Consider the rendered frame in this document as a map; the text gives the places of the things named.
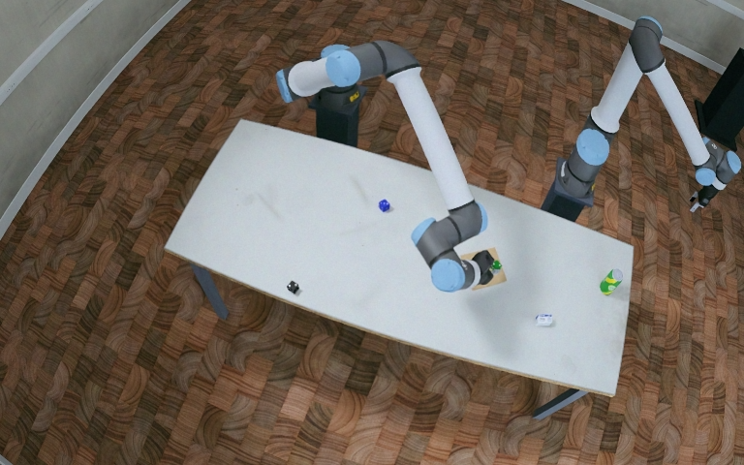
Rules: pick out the green and yellow can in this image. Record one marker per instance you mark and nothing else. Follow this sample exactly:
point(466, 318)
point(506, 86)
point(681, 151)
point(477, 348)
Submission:
point(610, 283)

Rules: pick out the black die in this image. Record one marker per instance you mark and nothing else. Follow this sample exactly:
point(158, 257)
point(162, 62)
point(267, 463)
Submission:
point(293, 287)

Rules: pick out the tan square mat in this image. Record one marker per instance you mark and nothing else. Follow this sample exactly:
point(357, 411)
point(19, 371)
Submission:
point(499, 279)

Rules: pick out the black cabinet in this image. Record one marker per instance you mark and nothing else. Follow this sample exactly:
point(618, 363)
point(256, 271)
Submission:
point(726, 99)

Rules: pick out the small white box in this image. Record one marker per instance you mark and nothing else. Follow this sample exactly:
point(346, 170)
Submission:
point(544, 319)

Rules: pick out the white table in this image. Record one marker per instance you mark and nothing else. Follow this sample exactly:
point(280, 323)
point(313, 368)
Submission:
point(319, 232)

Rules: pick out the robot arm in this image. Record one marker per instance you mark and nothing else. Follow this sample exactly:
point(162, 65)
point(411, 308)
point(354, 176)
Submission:
point(433, 139)
point(616, 87)

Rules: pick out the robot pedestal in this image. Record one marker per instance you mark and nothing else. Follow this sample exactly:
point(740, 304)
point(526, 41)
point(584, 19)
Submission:
point(337, 125)
point(558, 206)

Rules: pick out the blue die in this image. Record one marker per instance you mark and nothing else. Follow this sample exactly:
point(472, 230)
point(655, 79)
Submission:
point(384, 206)

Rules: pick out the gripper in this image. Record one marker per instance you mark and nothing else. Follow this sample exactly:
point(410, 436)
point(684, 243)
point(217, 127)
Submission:
point(707, 196)
point(484, 267)

